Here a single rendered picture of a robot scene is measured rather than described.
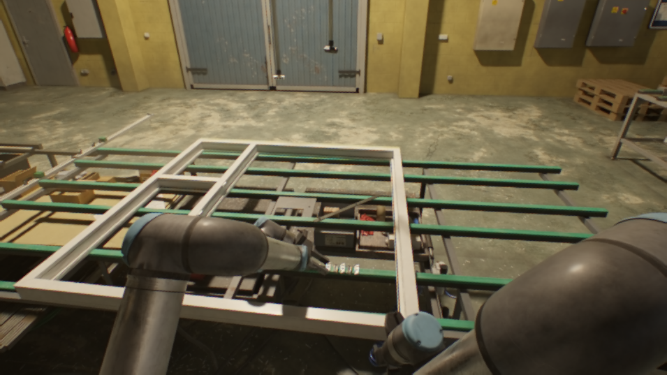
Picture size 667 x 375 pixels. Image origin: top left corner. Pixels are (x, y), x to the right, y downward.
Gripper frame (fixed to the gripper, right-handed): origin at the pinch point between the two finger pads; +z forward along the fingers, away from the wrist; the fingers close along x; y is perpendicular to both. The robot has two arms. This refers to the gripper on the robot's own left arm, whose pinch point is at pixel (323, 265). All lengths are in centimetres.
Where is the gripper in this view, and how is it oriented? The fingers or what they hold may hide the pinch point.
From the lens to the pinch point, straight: 147.9
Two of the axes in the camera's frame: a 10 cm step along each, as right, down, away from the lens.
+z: 8.0, 5.5, 2.4
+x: -0.5, 4.5, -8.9
